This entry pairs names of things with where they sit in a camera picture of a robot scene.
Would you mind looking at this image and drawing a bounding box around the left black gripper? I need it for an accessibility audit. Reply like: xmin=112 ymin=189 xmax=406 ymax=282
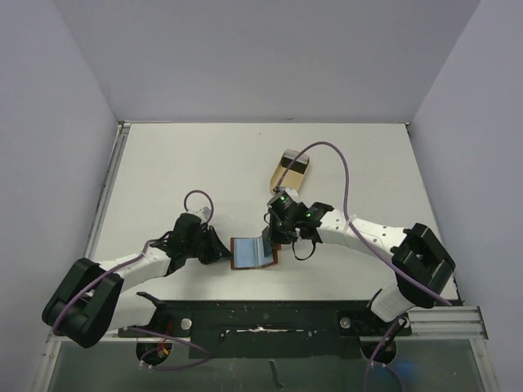
xmin=185 ymin=225 xmax=232 ymax=265

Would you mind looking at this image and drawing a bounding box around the brown leather card holder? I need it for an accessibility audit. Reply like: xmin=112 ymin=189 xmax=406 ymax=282
xmin=230 ymin=236 xmax=281 ymax=270

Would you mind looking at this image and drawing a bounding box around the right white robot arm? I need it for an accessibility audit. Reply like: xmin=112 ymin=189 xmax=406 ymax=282
xmin=262 ymin=190 xmax=456 ymax=334

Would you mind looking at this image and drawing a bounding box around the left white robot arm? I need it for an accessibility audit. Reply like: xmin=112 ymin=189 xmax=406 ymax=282
xmin=42 ymin=212 xmax=233 ymax=348

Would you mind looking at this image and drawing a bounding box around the tan oval cardboard tray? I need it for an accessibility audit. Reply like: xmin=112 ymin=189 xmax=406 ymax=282
xmin=270 ymin=158 xmax=308 ymax=194

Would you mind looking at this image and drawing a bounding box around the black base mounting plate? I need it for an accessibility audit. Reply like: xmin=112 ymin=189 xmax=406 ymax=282
xmin=118 ymin=300 xmax=413 ymax=360

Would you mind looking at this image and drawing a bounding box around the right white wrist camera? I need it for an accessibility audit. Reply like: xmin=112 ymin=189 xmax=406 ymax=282
xmin=275 ymin=186 xmax=299 ymax=199

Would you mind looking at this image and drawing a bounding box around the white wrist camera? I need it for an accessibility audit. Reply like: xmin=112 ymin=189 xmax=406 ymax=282
xmin=275 ymin=186 xmax=299 ymax=199
xmin=189 ymin=207 xmax=213 ymax=222

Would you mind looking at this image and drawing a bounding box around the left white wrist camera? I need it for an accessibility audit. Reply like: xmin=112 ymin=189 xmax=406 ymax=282
xmin=189 ymin=207 xmax=213 ymax=222

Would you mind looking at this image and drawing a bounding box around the aluminium rail front right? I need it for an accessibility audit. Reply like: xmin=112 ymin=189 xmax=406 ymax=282
xmin=405 ymin=306 xmax=489 ymax=340

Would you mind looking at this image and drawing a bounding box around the aluminium rail left edge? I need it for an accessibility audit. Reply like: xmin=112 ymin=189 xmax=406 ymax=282
xmin=31 ymin=121 xmax=131 ymax=392

